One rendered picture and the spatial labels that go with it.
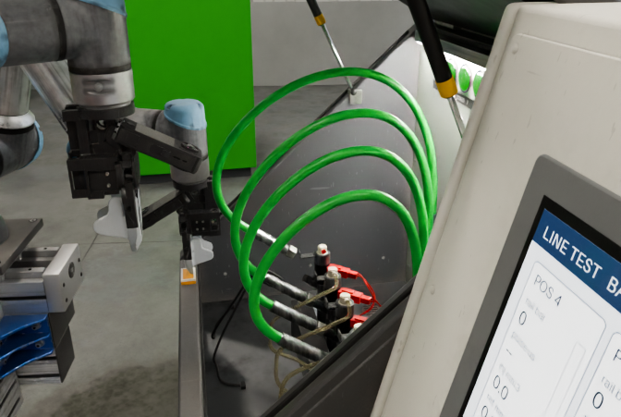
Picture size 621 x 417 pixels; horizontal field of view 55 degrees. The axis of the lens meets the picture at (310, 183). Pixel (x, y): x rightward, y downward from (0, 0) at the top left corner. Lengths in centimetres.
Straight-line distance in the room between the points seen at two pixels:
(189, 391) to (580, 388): 68
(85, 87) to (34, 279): 64
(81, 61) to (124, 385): 194
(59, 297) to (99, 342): 152
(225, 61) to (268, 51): 323
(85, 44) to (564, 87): 52
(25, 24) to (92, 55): 8
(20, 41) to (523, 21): 52
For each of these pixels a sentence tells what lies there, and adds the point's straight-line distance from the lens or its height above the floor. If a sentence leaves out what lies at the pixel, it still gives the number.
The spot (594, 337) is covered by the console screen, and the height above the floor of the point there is 136.
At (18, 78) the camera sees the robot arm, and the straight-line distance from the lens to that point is 133.
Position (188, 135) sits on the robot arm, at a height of 127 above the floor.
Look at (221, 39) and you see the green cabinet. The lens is 418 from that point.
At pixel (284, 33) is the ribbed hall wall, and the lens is 739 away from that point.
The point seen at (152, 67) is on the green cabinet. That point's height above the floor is 85.
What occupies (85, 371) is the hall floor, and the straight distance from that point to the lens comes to 269.
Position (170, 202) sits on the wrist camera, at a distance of 119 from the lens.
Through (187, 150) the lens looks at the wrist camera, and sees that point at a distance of 80.
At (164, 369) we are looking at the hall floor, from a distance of 261.
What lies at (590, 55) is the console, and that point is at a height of 152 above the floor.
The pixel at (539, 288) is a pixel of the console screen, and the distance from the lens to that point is 49.
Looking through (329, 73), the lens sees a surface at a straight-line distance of 93.
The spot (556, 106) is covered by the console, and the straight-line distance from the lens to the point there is 52.
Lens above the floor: 160
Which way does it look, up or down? 22 degrees down
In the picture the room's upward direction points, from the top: straight up
